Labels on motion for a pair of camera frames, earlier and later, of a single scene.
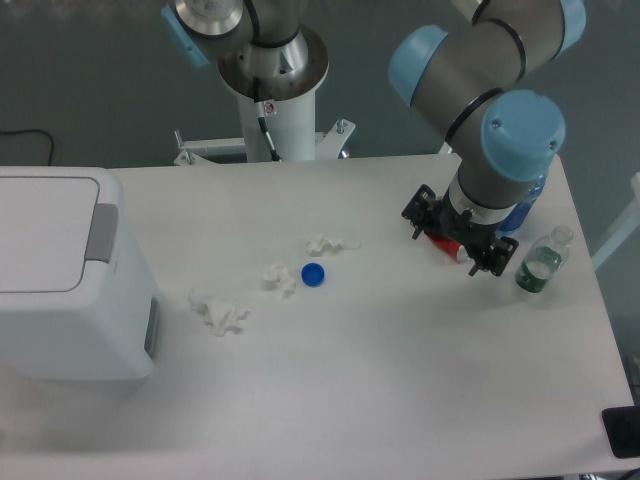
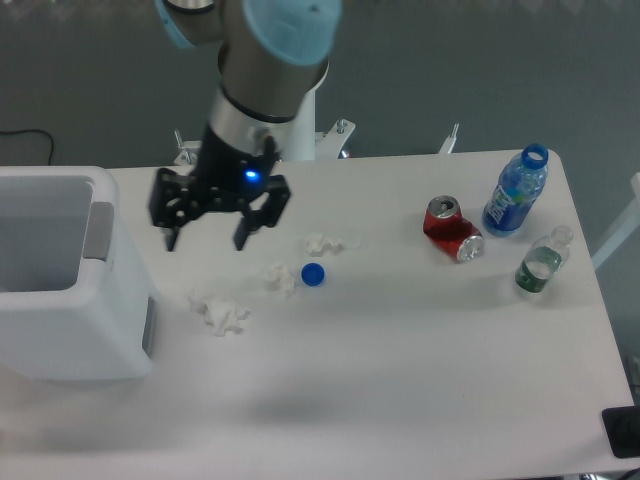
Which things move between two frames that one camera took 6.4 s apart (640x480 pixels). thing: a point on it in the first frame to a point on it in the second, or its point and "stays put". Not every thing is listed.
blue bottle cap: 312,274 stays put
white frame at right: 627,225 stays put
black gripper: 456,224 to 223,179
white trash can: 77,299 stays put
